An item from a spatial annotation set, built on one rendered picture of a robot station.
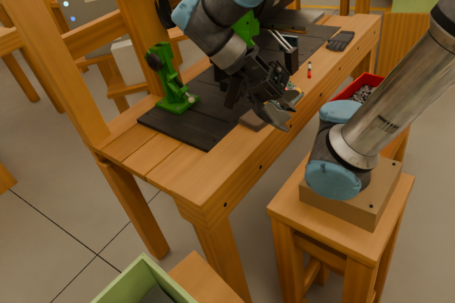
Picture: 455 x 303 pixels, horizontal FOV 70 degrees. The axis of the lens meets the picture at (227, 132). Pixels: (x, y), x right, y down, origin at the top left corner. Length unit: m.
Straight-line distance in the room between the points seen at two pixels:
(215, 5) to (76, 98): 0.82
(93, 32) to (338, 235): 1.12
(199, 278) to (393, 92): 0.68
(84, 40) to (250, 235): 1.33
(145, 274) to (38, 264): 1.57
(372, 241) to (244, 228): 1.16
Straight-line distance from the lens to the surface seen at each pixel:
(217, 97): 1.40
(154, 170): 1.16
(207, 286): 0.96
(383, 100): 0.62
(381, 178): 0.98
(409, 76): 0.59
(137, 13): 1.41
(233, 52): 0.66
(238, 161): 1.06
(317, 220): 0.96
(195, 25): 0.64
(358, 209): 0.90
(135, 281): 0.89
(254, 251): 1.91
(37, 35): 1.23
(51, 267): 2.35
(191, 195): 1.01
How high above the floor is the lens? 1.63
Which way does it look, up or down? 38 degrees down
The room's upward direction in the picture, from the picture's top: 13 degrees counter-clockwise
